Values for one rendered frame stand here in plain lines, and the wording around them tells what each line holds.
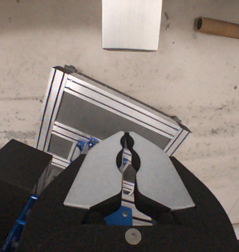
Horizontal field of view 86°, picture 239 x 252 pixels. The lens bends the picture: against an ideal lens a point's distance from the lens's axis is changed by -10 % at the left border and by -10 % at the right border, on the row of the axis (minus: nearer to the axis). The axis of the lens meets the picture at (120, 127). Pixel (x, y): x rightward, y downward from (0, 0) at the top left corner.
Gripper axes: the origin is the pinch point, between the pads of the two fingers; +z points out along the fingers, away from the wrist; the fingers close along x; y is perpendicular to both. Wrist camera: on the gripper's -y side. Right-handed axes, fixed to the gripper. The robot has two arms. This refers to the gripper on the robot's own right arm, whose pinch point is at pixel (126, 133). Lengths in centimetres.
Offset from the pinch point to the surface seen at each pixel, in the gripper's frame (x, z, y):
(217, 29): 53, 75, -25
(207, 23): 45, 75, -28
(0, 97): -91, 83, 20
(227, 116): 83, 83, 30
